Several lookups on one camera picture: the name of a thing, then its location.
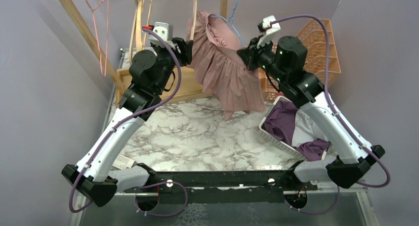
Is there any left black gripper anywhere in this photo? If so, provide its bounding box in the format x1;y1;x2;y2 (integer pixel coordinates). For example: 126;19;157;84
150;37;193;93

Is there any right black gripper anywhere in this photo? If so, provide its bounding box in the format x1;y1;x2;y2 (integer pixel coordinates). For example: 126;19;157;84
239;34;289;85

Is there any pink pleated skirt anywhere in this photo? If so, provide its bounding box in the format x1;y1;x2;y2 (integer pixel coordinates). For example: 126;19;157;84
186;11;265;120

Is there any blue wire hanger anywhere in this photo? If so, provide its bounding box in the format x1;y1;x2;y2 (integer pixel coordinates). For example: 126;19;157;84
211;0;245;48

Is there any purple garment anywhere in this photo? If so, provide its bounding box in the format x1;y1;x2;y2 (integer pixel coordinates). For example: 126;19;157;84
263;100;331;161

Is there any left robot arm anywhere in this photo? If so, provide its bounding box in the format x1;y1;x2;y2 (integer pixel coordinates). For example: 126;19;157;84
61;38;193;207

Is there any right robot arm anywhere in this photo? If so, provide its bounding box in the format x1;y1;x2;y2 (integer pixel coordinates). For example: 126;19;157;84
237;36;391;190

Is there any wooden hanger right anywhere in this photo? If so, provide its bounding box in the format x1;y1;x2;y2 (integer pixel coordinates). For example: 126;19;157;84
190;0;198;40

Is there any wooden hanger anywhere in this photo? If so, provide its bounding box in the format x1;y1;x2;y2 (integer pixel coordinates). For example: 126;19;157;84
128;0;153;64
190;0;198;40

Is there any wooden hanger left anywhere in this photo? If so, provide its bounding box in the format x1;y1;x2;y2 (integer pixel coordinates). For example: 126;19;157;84
128;0;153;64

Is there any wooden clothes rack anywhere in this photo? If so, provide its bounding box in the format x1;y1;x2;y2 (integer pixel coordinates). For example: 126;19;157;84
59;0;209;103

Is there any orange plastic file organizer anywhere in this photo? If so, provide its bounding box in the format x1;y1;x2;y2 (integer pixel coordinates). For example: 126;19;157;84
258;18;342;103

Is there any white garment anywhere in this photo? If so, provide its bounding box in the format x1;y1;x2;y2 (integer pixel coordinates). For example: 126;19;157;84
291;110;331;147

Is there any white laundry basket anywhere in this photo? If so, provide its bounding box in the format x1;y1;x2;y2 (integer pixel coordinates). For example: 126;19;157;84
258;96;328;162

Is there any small white box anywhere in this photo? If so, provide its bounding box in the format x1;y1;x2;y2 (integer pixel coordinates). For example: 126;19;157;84
112;155;136;170

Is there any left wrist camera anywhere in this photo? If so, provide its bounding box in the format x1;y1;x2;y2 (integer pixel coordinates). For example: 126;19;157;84
149;22;175;48

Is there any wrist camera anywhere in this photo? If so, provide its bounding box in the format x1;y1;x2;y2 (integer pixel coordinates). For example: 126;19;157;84
257;15;281;48
149;22;175;48

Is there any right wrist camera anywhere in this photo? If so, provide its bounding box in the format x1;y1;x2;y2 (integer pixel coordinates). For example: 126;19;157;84
257;15;281;48

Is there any pink wire hanger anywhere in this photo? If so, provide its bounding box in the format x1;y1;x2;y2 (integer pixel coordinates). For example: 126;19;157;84
78;0;110;77

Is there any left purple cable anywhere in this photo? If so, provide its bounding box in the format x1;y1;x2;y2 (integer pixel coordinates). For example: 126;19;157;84
68;27;189;218

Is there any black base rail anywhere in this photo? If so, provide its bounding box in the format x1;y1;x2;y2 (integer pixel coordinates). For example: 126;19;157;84
133;164;317;211

